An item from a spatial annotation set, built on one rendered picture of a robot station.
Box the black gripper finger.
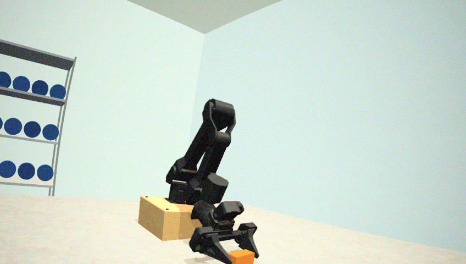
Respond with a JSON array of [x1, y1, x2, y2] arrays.
[[238, 228, 259, 258], [199, 233, 232, 264]]

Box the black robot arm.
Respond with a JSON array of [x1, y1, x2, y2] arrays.
[[164, 98, 244, 227]]

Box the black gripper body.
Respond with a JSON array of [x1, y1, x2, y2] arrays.
[[189, 211, 257, 252]]

